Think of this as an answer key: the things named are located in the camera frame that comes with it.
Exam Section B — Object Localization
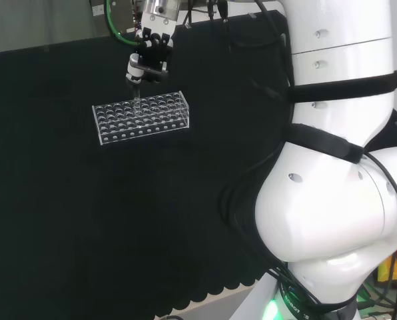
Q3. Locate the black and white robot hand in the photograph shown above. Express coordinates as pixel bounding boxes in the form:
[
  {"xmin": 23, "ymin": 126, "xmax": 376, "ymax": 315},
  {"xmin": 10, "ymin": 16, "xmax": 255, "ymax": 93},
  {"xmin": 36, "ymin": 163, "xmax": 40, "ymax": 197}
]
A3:
[{"xmin": 125, "ymin": 12, "xmax": 179, "ymax": 90}]

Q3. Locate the clear glass test tube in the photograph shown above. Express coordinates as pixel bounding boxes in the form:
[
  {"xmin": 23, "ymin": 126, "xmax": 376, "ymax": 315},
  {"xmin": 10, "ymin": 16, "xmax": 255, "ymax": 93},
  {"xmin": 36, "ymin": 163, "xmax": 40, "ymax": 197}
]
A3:
[{"xmin": 133, "ymin": 85, "xmax": 143, "ymax": 118}]

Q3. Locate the clear acrylic test tube rack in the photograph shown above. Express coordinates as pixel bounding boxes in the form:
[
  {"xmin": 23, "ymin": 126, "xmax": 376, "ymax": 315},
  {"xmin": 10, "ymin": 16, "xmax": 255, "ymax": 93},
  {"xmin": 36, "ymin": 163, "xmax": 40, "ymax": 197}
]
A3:
[{"xmin": 91, "ymin": 90, "xmax": 191, "ymax": 147}]

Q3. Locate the black bench cloth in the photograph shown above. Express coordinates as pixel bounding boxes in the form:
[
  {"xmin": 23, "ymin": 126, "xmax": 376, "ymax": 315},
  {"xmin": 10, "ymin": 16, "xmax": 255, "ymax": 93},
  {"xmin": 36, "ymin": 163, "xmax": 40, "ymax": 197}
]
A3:
[{"xmin": 0, "ymin": 9, "xmax": 397, "ymax": 311}]

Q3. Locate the yellow stop button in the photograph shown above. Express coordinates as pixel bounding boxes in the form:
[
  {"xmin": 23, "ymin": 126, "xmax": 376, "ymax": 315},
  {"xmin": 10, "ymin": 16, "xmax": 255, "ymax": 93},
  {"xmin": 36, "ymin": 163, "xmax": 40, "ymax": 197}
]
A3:
[{"xmin": 376, "ymin": 255, "xmax": 397, "ymax": 285}]

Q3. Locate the green cable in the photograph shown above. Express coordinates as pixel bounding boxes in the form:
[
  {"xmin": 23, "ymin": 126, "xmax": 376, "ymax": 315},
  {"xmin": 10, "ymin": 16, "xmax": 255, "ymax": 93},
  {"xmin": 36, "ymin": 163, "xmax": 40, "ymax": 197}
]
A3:
[{"xmin": 104, "ymin": 0, "xmax": 143, "ymax": 46}]

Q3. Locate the black cable bundle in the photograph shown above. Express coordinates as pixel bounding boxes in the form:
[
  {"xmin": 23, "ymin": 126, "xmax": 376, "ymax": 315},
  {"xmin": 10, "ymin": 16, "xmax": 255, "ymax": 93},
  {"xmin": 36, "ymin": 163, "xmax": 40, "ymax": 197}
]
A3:
[{"xmin": 218, "ymin": 0, "xmax": 397, "ymax": 320}]

